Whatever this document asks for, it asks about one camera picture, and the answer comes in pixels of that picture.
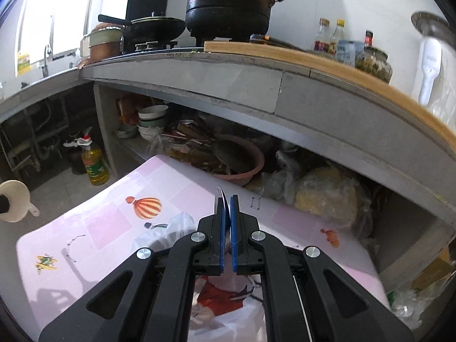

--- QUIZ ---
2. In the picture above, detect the yellowish plastic bag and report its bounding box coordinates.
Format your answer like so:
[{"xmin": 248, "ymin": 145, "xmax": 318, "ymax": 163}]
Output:
[{"xmin": 295, "ymin": 167, "xmax": 364, "ymax": 227}]

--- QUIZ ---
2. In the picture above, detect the grey drain pipe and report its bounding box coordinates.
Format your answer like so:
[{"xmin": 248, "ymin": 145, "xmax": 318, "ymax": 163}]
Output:
[{"xmin": 30, "ymin": 100, "xmax": 70, "ymax": 172}]

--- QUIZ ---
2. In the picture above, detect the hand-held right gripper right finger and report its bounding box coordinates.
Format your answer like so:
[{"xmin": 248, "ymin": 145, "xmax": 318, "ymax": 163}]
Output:
[{"xmin": 230, "ymin": 195, "xmax": 416, "ymax": 342}]

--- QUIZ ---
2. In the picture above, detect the white funnel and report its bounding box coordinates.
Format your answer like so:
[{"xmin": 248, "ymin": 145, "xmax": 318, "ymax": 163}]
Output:
[{"xmin": 0, "ymin": 180, "xmax": 40, "ymax": 223}]

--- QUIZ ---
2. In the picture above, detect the stack of white bowls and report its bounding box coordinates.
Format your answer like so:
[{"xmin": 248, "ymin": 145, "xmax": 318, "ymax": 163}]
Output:
[{"xmin": 137, "ymin": 105, "xmax": 170, "ymax": 141}]

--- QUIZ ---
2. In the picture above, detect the red label sauce bottle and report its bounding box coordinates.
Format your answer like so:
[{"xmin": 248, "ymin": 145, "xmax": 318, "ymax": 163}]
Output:
[{"xmin": 313, "ymin": 18, "xmax": 331, "ymax": 53}]

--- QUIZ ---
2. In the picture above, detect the small grey-green bowl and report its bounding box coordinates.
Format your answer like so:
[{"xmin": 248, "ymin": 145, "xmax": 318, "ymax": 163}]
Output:
[{"xmin": 117, "ymin": 124, "xmax": 138, "ymax": 139}]

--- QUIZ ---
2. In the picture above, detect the dark brown jar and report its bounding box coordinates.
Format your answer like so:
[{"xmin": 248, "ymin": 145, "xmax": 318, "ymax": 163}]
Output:
[{"xmin": 64, "ymin": 132, "xmax": 88, "ymax": 175}]

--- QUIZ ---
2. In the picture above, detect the metal basin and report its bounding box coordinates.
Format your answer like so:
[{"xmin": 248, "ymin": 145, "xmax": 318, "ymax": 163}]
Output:
[{"xmin": 411, "ymin": 11, "xmax": 450, "ymax": 38}]

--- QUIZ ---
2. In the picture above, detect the kitchen knife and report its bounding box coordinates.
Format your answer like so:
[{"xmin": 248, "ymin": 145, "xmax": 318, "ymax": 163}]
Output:
[{"xmin": 249, "ymin": 34, "xmax": 307, "ymax": 51}]

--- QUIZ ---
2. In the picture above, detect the steel faucet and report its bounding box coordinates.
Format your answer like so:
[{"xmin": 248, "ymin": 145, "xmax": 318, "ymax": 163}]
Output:
[{"xmin": 43, "ymin": 44, "xmax": 54, "ymax": 77}]

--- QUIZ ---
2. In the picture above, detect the clear plastic bag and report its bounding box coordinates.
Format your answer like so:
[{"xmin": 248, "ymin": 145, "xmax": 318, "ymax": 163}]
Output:
[
  {"xmin": 390, "ymin": 285, "xmax": 439, "ymax": 330},
  {"xmin": 147, "ymin": 132, "xmax": 168, "ymax": 154}
]

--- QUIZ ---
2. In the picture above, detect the cardboard box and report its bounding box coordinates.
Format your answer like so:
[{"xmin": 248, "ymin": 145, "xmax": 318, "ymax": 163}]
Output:
[{"xmin": 411, "ymin": 256, "xmax": 455, "ymax": 291}]

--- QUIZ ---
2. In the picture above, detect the wooden cutting board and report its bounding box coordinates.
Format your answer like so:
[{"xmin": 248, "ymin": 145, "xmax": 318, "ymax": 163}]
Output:
[{"xmin": 204, "ymin": 41, "xmax": 456, "ymax": 139}]

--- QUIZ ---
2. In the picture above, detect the cooking oil bottle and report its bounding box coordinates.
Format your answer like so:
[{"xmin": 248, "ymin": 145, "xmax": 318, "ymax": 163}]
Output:
[{"xmin": 81, "ymin": 135, "xmax": 110, "ymax": 186}]

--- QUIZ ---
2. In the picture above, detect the black gas stove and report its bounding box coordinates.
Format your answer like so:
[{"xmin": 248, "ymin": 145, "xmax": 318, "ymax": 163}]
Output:
[{"xmin": 117, "ymin": 37, "xmax": 250, "ymax": 58}]

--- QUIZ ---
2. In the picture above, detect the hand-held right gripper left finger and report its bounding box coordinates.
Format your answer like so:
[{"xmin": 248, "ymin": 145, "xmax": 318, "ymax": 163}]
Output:
[{"xmin": 38, "ymin": 194, "xmax": 230, "ymax": 342}]

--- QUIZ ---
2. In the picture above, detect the pink basin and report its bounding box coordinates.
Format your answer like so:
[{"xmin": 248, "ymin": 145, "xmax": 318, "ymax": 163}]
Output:
[{"xmin": 210, "ymin": 135, "xmax": 266, "ymax": 187}]

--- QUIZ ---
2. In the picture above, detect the glass pickle jar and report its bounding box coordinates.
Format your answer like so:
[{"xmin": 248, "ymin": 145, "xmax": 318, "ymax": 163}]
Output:
[{"xmin": 355, "ymin": 47, "xmax": 393, "ymax": 84}]

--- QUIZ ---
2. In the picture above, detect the green bowl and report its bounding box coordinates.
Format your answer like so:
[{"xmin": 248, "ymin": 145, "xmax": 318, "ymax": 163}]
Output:
[{"xmin": 80, "ymin": 28, "xmax": 125, "ymax": 48}]

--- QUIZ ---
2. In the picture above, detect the blue white packet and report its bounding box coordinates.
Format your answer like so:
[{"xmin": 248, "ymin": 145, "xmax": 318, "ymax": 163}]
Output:
[{"xmin": 337, "ymin": 40, "xmax": 365, "ymax": 68}]

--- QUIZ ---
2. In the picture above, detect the black wok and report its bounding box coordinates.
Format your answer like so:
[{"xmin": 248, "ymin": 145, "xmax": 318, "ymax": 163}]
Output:
[{"xmin": 98, "ymin": 14, "xmax": 186, "ymax": 43}]

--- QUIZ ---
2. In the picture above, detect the yellow cap sauce bottle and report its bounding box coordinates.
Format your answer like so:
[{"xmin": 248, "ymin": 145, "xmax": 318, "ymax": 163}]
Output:
[{"xmin": 329, "ymin": 19, "xmax": 346, "ymax": 56}]

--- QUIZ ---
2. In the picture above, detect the white kitchen appliance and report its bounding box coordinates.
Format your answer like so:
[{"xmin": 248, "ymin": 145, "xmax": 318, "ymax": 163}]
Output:
[{"xmin": 411, "ymin": 36, "xmax": 456, "ymax": 107}]

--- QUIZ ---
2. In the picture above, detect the large black pot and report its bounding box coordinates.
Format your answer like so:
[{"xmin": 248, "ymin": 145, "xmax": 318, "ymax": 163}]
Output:
[{"xmin": 185, "ymin": 0, "xmax": 286, "ymax": 41}]

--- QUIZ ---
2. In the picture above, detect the window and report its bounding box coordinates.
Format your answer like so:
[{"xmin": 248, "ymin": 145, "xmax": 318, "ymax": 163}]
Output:
[{"xmin": 16, "ymin": 0, "xmax": 98, "ymax": 77}]

